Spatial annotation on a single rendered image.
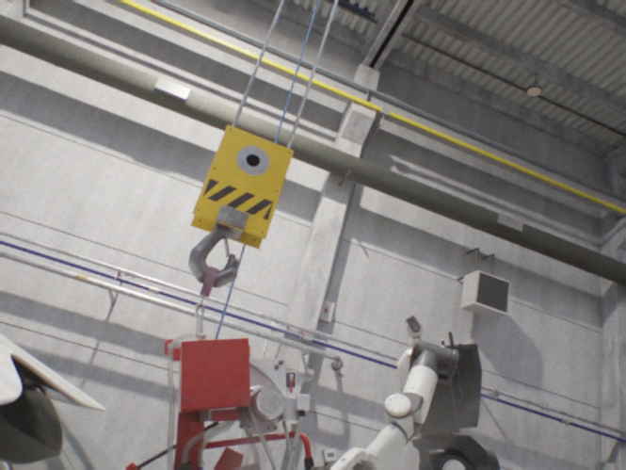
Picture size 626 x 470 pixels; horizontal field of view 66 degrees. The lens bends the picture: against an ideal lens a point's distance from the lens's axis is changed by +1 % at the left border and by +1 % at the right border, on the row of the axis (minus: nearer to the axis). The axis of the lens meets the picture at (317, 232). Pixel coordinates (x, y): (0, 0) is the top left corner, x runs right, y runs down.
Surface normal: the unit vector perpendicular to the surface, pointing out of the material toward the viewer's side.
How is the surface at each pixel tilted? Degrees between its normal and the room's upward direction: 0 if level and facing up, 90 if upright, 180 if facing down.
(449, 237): 90
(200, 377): 90
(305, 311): 90
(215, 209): 90
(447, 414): 109
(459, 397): 98
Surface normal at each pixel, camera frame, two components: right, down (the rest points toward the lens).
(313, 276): 0.29, -0.33
